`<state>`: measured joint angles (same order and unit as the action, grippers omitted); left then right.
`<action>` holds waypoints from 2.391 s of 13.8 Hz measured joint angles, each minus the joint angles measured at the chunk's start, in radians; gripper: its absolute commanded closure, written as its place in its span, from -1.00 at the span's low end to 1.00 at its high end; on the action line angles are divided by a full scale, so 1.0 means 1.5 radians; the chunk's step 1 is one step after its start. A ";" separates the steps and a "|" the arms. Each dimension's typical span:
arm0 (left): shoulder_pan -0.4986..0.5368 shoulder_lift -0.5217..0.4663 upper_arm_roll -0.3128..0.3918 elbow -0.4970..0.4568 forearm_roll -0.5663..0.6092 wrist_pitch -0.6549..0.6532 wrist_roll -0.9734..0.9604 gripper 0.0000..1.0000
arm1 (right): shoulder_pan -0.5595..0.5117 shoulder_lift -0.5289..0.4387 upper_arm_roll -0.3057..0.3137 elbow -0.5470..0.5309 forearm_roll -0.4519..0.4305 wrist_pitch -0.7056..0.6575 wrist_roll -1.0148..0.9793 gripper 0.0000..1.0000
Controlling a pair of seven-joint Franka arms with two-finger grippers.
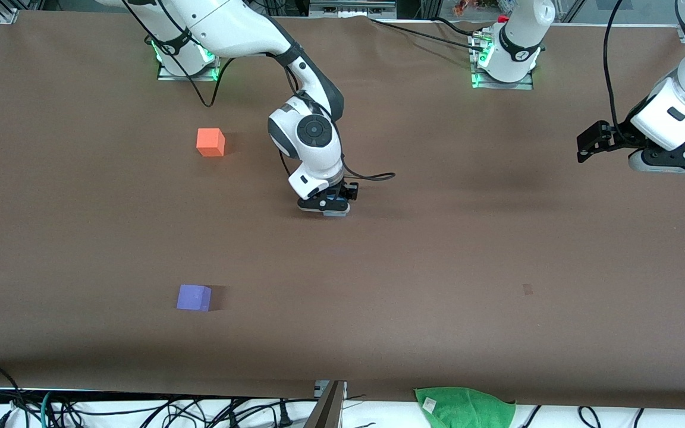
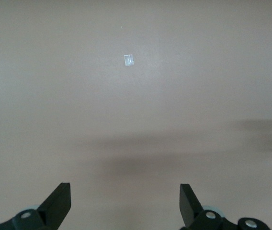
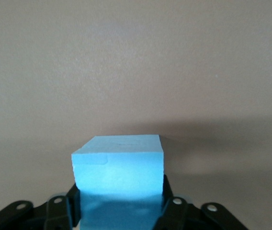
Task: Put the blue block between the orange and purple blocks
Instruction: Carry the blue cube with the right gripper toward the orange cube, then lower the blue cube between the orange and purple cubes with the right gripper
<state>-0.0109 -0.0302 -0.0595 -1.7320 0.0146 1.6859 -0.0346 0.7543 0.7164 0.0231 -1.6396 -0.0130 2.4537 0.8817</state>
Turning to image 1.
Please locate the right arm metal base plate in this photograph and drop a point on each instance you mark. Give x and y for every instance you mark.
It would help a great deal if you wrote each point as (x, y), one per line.
(167, 75)

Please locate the aluminium frame rail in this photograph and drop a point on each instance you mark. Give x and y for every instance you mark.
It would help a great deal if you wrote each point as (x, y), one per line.
(351, 7)

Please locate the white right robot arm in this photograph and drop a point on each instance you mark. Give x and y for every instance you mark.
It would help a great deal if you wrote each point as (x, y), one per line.
(229, 24)

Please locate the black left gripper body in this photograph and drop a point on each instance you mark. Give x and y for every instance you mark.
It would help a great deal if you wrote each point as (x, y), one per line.
(624, 135)

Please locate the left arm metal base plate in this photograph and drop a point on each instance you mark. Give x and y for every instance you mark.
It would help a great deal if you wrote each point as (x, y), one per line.
(524, 85)

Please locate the white label on cloth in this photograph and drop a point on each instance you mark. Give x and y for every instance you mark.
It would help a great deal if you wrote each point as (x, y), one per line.
(429, 405)

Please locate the purple block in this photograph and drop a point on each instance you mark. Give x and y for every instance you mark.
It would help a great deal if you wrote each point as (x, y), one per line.
(192, 297)

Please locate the colourful background objects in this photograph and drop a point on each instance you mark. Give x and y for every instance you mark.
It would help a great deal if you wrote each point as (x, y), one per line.
(479, 7)

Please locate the aluminium profile post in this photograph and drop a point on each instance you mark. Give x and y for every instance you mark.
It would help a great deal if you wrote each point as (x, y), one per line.
(327, 410)

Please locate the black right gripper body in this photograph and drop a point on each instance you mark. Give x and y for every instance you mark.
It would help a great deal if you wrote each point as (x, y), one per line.
(349, 191)

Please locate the brown table cover sheet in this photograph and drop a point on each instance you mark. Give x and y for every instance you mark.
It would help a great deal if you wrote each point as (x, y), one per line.
(437, 249)

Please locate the black power plug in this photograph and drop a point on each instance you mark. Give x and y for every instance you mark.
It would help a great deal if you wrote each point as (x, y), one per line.
(284, 415)

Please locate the orange block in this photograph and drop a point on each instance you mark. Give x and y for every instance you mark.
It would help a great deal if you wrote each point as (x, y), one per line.
(209, 142)

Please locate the green cloth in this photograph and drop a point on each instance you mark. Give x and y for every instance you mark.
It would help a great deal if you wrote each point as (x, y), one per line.
(467, 409)

